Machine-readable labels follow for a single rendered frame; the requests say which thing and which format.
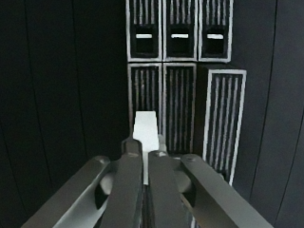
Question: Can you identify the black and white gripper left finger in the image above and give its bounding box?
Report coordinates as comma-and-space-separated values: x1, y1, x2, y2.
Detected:
21, 112, 146, 228

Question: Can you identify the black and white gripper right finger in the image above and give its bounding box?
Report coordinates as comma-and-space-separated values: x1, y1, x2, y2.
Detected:
145, 111, 274, 228

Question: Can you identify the black server rack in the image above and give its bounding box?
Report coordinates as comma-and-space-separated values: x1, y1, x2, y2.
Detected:
0, 0, 304, 228

